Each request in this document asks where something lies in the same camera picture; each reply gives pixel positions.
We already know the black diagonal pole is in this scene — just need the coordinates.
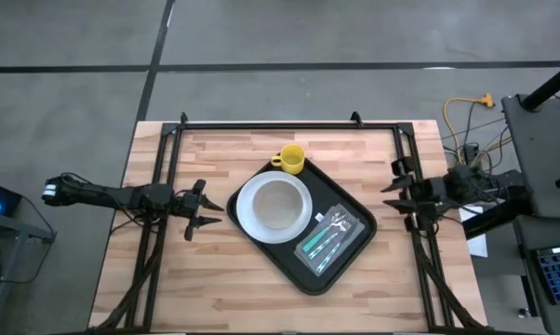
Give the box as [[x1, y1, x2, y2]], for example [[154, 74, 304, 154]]
[[520, 58, 560, 113]]

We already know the black plastic tray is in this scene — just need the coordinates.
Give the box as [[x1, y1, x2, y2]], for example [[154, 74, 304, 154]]
[[225, 156, 379, 297]]

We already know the yellow mug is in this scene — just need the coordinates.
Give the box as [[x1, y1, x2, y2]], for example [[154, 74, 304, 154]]
[[270, 143, 307, 176]]

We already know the dark grey desk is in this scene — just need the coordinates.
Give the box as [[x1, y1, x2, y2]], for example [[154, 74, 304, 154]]
[[512, 213, 560, 335]]

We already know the yellow extension cable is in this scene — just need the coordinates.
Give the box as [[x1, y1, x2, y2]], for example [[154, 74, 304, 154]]
[[442, 92, 496, 154]]

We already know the grey cloth napkin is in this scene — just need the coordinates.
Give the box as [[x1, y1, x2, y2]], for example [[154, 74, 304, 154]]
[[292, 203, 367, 276]]

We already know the white paper sheet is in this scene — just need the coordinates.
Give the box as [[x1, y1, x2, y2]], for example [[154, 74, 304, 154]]
[[458, 204, 489, 260]]

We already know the black backlit keyboard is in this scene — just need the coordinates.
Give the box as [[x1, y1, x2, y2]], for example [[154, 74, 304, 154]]
[[534, 244, 560, 307]]

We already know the black cable bundle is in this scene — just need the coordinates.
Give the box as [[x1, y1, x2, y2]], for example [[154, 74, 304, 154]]
[[440, 104, 516, 187]]

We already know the black aluminium rig frame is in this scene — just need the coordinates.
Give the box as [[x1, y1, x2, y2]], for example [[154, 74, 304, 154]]
[[87, 110, 491, 334]]

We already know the metal knife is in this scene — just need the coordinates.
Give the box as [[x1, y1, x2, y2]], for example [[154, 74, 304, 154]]
[[314, 222, 357, 275]]

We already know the beige bowl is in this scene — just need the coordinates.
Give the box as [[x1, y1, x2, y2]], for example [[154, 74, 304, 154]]
[[251, 180, 305, 231]]

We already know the metal fork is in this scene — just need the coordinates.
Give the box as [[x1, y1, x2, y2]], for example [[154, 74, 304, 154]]
[[307, 217, 352, 261]]

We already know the black computer with blue light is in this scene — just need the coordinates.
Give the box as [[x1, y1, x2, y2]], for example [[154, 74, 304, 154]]
[[0, 178, 23, 218]]

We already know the black equipment cart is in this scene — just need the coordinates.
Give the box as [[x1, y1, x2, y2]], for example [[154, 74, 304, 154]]
[[500, 92, 560, 221]]

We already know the white round plate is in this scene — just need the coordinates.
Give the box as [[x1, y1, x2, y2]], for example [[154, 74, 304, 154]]
[[235, 169, 314, 246]]

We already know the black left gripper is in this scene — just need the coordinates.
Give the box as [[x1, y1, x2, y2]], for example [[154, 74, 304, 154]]
[[167, 179, 226, 242]]

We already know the grey side table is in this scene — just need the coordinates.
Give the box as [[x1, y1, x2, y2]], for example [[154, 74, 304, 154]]
[[0, 208, 58, 334]]

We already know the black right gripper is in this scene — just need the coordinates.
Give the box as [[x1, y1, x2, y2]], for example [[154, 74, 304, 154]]
[[380, 156, 448, 233]]

